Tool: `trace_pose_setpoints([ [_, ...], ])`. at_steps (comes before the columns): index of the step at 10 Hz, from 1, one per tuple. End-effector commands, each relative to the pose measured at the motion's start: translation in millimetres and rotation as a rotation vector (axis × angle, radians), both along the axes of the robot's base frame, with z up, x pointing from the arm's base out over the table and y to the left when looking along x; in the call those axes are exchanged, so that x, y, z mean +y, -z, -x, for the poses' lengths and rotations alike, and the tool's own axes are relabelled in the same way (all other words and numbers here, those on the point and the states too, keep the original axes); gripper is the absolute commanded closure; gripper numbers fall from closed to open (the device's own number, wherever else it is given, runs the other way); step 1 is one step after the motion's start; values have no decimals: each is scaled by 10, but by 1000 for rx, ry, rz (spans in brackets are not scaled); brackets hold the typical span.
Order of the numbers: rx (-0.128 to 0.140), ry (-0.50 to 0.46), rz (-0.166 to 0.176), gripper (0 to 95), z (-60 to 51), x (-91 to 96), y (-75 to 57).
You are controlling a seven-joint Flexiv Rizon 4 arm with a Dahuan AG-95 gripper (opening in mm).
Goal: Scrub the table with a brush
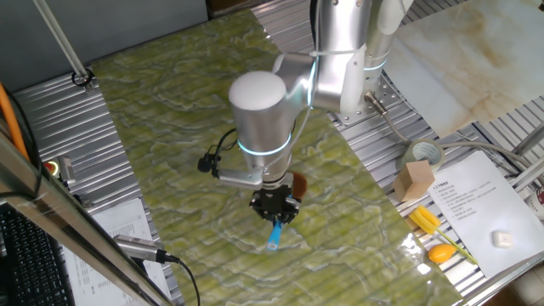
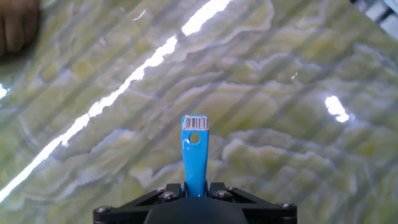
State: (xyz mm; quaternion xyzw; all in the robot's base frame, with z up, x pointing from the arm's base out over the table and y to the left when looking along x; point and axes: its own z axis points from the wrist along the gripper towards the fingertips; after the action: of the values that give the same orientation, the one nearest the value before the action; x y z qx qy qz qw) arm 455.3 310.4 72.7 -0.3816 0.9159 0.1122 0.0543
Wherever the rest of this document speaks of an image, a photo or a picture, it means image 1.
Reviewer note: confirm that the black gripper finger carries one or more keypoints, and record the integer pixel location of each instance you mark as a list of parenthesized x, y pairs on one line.
[(292, 208), (257, 208)]

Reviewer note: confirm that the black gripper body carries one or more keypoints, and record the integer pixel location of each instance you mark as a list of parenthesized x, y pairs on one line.
[(274, 200)]

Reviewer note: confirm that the yellow sponge brush green stem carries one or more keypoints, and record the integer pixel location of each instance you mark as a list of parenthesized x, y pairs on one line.
[(425, 217)]

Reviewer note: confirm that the yellow lemon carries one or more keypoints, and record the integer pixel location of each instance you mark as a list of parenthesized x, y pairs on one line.
[(441, 253)]

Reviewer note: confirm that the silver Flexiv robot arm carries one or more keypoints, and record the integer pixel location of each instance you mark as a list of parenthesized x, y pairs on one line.
[(263, 127)]

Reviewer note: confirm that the green marble pattern mat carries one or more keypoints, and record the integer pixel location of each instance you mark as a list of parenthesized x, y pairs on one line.
[(319, 255)]

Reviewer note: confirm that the grey tape roll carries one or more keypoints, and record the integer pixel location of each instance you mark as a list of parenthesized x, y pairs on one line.
[(406, 159)]

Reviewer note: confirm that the wooden block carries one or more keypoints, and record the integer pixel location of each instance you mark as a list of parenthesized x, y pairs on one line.
[(414, 180)]

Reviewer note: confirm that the silver handheld device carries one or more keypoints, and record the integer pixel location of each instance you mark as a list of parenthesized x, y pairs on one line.
[(136, 247)]

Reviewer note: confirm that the white paper with table print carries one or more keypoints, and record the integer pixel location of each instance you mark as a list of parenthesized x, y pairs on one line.
[(127, 221)]

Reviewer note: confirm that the white paper with text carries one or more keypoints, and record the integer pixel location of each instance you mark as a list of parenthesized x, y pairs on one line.
[(501, 191)]

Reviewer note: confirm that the small white case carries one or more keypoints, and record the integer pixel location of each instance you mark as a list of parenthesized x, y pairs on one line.
[(503, 239)]

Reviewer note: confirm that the beige marble board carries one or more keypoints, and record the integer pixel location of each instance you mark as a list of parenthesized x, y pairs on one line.
[(467, 64)]

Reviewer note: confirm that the black keyboard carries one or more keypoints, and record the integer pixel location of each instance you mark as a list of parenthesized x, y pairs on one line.
[(30, 263)]

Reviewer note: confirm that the aluminium profile bar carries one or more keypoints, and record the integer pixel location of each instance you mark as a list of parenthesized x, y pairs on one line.
[(529, 174)]

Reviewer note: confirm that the red and white can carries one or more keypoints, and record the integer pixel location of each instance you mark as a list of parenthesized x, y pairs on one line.
[(539, 202)]

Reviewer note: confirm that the grey metal strut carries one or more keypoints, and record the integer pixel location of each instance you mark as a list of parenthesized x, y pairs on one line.
[(531, 140)]

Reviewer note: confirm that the thin metal pole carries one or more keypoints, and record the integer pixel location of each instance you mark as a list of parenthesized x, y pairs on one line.
[(64, 42)]

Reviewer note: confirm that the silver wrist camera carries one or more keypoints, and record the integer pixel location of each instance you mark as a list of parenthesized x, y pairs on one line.
[(240, 176)]

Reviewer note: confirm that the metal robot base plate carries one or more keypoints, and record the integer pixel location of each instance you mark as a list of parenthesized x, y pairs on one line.
[(353, 115)]

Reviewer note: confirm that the metal frame beam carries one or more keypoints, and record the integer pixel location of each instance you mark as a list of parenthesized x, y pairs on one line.
[(64, 217)]

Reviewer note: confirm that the grey switch box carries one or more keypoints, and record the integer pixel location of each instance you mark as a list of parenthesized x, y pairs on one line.
[(66, 170)]

